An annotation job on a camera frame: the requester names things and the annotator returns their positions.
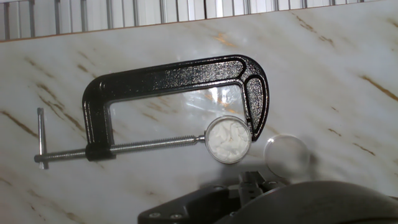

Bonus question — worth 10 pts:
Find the marble pattern board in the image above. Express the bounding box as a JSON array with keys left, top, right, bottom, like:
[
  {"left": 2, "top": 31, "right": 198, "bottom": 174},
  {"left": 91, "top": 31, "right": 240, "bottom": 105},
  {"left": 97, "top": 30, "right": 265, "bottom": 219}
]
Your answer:
[{"left": 0, "top": 0, "right": 398, "bottom": 224}]

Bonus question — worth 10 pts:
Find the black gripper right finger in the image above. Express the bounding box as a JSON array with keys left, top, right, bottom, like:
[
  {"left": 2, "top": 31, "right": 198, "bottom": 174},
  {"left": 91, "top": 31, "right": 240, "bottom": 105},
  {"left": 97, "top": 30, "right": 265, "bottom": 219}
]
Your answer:
[{"left": 253, "top": 171, "right": 285, "bottom": 192}]

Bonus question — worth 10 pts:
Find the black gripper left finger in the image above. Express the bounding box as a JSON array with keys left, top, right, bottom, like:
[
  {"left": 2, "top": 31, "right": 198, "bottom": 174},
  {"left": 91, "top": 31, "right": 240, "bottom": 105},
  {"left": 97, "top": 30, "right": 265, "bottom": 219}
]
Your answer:
[{"left": 137, "top": 170, "right": 259, "bottom": 224}]

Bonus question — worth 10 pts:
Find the black metal C-clamp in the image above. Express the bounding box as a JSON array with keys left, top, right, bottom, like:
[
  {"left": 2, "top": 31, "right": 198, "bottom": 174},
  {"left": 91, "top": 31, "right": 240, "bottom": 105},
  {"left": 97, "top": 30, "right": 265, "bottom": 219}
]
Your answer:
[{"left": 34, "top": 54, "right": 271, "bottom": 170}]

